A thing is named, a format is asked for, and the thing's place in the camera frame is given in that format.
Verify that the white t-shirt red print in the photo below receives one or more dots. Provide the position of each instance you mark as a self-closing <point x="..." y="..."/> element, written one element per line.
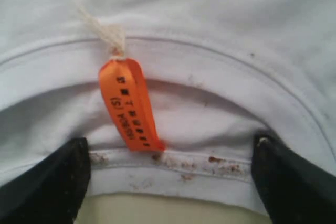
<point x="217" y="71"/>

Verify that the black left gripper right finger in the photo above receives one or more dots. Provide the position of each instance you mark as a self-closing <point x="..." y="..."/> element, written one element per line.
<point x="292" y="189"/>

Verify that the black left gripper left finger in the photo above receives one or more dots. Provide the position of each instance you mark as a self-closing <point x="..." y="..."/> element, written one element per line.
<point x="53" y="190"/>

